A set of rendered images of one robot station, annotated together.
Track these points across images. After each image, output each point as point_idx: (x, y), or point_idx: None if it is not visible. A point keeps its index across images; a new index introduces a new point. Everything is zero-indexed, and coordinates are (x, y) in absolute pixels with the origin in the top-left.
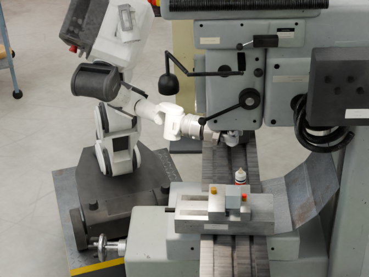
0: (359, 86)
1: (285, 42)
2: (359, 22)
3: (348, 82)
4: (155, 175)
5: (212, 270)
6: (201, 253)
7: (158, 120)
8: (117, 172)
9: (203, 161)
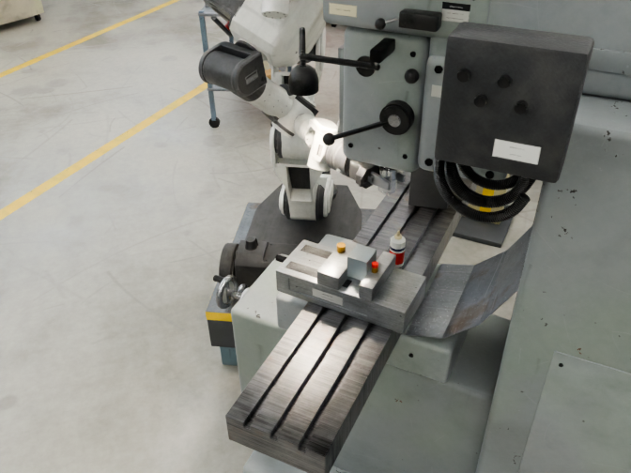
0: (521, 98)
1: (454, 28)
2: (584, 9)
3: (500, 86)
4: (345, 232)
5: (291, 351)
6: (293, 325)
7: (312, 142)
8: (296, 215)
9: (372, 217)
